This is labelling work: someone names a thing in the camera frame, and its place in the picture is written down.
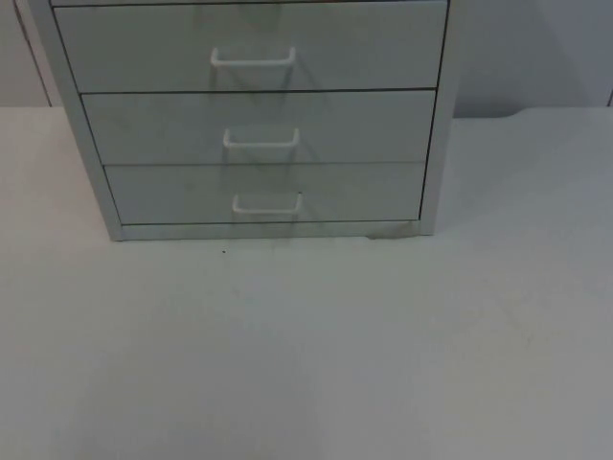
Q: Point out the grey chest of drawers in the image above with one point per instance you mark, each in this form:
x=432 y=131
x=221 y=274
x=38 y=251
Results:
x=143 y=57

